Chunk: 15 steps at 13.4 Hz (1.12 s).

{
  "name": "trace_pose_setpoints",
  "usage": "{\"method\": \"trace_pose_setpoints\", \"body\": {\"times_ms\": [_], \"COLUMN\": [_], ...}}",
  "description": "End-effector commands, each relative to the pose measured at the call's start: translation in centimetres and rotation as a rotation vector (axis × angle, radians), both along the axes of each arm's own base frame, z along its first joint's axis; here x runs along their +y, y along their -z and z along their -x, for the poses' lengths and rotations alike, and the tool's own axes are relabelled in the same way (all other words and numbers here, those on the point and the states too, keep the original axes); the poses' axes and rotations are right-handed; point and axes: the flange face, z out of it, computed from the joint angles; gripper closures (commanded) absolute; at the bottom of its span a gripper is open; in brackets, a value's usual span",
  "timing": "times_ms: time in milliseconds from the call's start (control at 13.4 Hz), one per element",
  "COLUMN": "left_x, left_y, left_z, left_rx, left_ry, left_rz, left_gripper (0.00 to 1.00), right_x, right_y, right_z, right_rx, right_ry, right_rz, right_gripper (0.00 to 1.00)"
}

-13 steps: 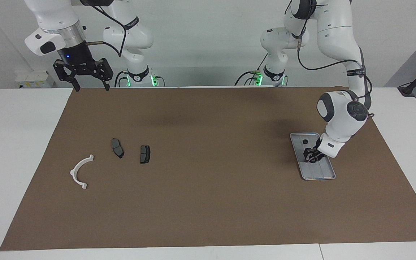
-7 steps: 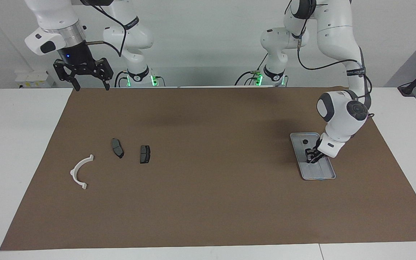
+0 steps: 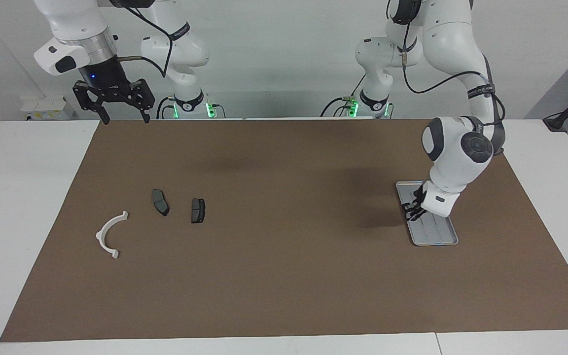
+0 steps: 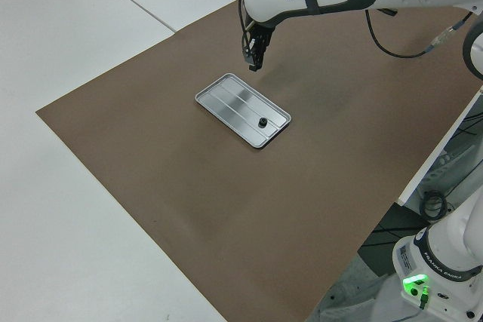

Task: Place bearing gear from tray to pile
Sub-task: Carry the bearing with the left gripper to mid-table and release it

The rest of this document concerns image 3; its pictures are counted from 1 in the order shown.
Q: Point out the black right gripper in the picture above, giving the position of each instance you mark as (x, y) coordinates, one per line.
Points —
(106, 81)

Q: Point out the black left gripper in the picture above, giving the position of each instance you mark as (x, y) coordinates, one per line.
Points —
(418, 195)

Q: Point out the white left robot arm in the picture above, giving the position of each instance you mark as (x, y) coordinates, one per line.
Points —
(454, 162)

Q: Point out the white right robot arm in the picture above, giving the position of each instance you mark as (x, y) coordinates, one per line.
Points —
(72, 19)

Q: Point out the silver metal tray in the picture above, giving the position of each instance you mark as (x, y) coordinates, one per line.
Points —
(437, 231)

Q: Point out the white cardboard box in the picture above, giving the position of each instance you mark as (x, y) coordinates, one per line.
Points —
(47, 108)

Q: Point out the long dark brake pad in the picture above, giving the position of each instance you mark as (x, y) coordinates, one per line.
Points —
(159, 202)

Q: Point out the short dark brake pad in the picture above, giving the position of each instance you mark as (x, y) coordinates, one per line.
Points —
(198, 211)

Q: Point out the brown table mat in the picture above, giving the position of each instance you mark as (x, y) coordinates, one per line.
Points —
(284, 276)

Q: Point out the white semicircular bracket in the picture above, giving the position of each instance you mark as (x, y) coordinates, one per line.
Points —
(99, 236)

